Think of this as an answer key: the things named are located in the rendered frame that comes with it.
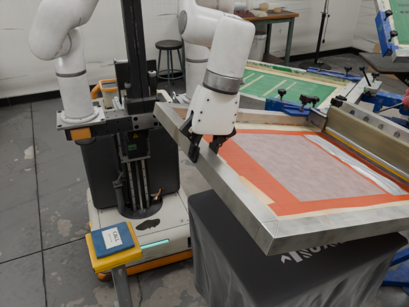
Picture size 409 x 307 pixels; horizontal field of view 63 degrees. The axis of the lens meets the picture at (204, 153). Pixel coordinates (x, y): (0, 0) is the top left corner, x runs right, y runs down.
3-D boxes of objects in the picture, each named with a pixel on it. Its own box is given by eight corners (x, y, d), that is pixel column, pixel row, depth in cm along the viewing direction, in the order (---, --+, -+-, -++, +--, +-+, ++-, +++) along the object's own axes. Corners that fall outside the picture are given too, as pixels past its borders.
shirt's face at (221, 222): (262, 308, 76) (262, 307, 76) (187, 197, 110) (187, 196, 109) (407, 240, 93) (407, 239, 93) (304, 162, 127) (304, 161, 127)
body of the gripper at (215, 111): (233, 78, 74) (220, 125, 78) (192, 73, 69) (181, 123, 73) (251, 90, 68) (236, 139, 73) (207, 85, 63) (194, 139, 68)
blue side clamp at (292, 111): (285, 128, 119) (291, 110, 116) (276, 123, 123) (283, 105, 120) (342, 131, 133) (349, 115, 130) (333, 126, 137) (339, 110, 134)
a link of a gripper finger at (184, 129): (207, 102, 70) (213, 124, 73) (174, 117, 68) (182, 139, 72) (210, 105, 69) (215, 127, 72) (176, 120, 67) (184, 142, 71)
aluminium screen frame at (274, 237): (266, 256, 53) (274, 238, 51) (153, 113, 98) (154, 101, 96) (493, 213, 91) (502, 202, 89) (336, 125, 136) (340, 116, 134)
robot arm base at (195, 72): (176, 92, 136) (174, 53, 128) (205, 88, 140) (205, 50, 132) (188, 106, 124) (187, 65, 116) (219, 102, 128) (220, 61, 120)
